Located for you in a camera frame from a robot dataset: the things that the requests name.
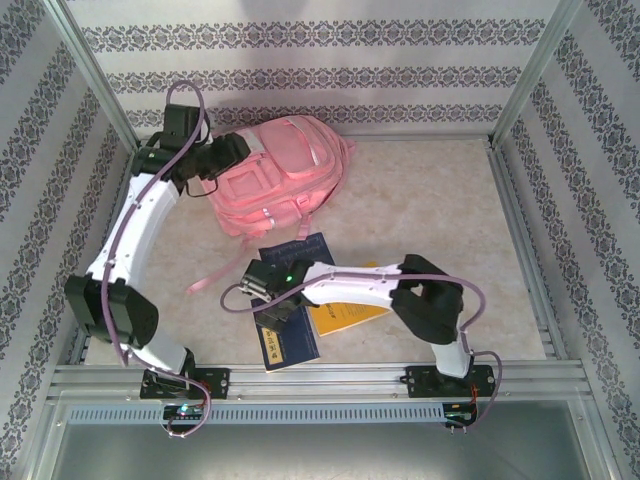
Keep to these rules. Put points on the pink student backpack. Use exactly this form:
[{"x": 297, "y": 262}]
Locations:
[{"x": 285, "y": 165}]

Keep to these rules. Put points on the aluminium frame rail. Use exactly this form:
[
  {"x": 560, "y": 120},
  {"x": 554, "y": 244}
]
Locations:
[
  {"x": 440, "y": 138},
  {"x": 510, "y": 200},
  {"x": 126, "y": 165}
]

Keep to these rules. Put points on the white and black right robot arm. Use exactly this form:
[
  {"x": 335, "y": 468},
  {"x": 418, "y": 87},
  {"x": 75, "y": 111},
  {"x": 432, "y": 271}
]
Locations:
[{"x": 350, "y": 285}]

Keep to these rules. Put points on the grey metal sheet panel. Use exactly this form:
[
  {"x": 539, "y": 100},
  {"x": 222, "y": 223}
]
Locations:
[{"x": 310, "y": 450}]

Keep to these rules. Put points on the dark blue book QR codes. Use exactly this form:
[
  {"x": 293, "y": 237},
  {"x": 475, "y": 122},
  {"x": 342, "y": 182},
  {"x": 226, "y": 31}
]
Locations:
[{"x": 295, "y": 247}]

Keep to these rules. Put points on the aluminium mounting rail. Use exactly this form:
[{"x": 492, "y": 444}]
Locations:
[{"x": 310, "y": 382}]

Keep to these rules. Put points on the small controller circuit board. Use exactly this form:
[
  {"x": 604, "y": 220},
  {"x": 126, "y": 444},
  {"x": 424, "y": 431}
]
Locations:
[
  {"x": 457, "y": 415},
  {"x": 182, "y": 411}
]

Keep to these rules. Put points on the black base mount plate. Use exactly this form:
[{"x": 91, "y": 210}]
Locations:
[
  {"x": 417, "y": 382},
  {"x": 217, "y": 382}
]

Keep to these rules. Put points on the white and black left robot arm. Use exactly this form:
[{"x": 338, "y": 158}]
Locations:
[{"x": 135, "y": 230}]

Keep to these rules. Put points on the yellow paperback book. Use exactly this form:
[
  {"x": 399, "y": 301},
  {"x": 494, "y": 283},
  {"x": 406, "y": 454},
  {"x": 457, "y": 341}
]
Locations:
[{"x": 345, "y": 317}]

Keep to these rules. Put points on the dark blue book yellow label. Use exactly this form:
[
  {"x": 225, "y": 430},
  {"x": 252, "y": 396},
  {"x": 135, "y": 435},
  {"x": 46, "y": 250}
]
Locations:
[{"x": 290, "y": 345}]

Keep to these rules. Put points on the aluminium frame post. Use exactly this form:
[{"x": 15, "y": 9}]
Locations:
[
  {"x": 95, "y": 80},
  {"x": 535, "y": 70},
  {"x": 40, "y": 440},
  {"x": 600, "y": 440}
]

